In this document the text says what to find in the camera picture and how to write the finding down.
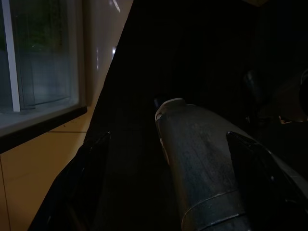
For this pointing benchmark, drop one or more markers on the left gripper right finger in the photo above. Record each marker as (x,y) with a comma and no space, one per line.
(260,187)

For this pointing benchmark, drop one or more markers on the black floor mat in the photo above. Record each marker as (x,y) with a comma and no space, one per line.
(144,60)

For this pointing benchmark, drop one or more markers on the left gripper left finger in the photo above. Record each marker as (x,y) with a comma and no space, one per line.
(79,187)

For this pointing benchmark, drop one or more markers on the grey robot leg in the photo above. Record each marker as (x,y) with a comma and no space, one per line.
(192,168)

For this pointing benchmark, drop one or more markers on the stainless steel fridge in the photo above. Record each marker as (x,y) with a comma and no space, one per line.
(36,118)

